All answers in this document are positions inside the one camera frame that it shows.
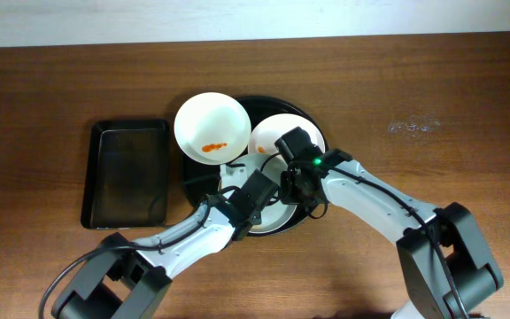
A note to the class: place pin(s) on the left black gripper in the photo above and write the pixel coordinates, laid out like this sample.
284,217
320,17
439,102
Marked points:
263,190

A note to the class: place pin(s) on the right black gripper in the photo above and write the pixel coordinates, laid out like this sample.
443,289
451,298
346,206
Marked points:
293,189

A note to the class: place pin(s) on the light grey plate bottom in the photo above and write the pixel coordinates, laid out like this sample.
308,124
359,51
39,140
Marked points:
276,215

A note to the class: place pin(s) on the pinkish white plate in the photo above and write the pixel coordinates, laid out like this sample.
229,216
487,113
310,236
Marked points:
271,128

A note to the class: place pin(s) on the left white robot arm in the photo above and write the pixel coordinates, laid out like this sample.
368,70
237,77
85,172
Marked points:
128,279

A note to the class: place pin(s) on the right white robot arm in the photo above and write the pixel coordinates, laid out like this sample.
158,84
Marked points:
446,262

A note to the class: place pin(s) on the round black serving tray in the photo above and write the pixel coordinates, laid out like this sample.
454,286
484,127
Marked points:
203,178

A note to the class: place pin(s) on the rectangular black tray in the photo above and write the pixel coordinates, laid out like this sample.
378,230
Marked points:
127,174

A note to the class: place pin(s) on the white plate top left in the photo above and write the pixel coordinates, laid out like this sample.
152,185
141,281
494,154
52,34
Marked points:
212,128

